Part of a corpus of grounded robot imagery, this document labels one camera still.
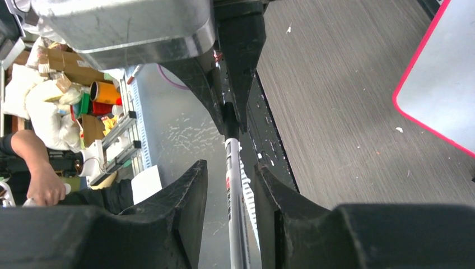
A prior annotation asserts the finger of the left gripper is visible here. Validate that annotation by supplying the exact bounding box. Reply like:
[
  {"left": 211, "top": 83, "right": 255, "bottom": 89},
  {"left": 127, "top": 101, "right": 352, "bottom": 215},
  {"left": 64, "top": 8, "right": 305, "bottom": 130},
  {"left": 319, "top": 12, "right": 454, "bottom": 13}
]
[
  {"left": 213, "top": 1, "right": 266, "bottom": 132},
  {"left": 161, "top": 55, "right": 224, "bottom": 134}
]

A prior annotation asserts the white plastic bag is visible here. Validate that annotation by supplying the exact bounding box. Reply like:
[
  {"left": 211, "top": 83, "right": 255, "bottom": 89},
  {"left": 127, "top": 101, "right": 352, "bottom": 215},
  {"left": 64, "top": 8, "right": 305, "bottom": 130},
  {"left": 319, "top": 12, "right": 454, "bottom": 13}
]
[{"left": 25, "top": 80, "right": 83, "bottom": 152}]

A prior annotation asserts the orange cylindrical can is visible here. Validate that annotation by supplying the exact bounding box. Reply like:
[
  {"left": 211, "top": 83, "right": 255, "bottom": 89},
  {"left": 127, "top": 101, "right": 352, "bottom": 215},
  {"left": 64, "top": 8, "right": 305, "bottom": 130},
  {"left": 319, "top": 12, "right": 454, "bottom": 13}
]
[{"left": 90, "top": 81, "right": 122, "bottom": 105}]

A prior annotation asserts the person hand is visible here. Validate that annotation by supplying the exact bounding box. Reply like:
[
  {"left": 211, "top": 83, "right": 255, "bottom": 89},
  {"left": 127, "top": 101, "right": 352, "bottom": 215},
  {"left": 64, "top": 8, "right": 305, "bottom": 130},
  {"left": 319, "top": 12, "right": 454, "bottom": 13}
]
[{"left": 26, "top": 163, "right": 66, "bottom": 206}]

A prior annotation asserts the pink framed whiteboard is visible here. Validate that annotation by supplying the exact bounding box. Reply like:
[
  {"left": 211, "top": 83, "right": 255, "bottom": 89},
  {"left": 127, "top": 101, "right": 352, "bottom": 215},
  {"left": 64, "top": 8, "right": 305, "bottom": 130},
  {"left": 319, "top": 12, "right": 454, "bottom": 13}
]
[{"left": 393, "top": 1, "right": 474, "bottom": 156}]

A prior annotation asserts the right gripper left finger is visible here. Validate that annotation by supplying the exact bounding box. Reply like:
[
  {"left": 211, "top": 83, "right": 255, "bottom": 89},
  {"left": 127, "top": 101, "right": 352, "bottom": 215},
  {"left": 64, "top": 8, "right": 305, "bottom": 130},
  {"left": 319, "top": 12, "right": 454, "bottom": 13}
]
[{"left": 1, "top": 160, "right": 208, "bottom": 268}]

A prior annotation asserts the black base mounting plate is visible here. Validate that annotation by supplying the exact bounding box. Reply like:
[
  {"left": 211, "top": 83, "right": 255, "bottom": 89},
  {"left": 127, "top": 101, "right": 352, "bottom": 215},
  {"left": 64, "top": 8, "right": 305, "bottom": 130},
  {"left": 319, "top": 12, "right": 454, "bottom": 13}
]
[{"left": 240, "top": 73, "right": 299, "bottom": 191}]

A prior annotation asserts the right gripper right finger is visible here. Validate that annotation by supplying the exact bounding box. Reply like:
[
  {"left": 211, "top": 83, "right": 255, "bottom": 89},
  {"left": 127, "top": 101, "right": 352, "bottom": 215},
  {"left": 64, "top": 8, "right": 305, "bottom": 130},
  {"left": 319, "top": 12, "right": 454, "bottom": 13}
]
[{"left": 253, "top": 164, "right": 474, "bottom": 268}]

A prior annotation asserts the person forearm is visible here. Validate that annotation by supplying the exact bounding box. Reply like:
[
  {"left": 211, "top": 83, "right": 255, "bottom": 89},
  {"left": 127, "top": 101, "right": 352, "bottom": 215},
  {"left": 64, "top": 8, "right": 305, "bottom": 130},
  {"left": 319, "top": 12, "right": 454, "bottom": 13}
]
[{"left": 11, "top": 130, "right": 50, "bottom": 172}]

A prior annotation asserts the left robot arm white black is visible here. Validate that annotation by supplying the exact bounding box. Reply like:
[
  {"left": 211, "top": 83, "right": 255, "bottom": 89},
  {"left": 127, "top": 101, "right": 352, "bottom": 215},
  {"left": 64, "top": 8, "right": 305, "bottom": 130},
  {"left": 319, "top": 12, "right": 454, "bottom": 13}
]
[{"left": 1, "top": 1, "right": 268, "bottom": 134}]

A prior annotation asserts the cardboard box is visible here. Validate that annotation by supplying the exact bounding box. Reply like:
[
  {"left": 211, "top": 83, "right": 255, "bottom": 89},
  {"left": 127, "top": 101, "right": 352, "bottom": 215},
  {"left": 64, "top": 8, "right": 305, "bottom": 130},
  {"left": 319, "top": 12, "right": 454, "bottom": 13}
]
[{"left": 38, "top": 49, "right": 107, "bottom": 86}]

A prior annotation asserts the white slotted cable duct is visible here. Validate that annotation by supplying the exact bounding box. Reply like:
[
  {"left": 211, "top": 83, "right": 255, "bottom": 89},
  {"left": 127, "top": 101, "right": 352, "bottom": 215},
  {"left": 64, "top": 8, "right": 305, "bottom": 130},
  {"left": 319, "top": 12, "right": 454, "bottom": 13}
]
[{"left": 240, "top": 157, "right": 260, "bottom": 248}]

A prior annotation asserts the black white marker pen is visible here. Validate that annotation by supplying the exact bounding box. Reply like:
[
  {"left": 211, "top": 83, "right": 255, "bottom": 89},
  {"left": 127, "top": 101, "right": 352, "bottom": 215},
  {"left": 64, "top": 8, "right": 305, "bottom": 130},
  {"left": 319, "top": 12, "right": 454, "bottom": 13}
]
[{"left": 223, "top": 102, "right": 250, "bottom": 268}]

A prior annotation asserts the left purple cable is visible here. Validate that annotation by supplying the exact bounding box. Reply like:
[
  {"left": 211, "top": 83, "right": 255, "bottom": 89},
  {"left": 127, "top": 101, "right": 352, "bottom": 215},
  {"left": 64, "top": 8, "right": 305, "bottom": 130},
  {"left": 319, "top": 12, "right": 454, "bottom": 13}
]
[{"left": 156, "top": 63, "right": 190, "bottom": 91}]

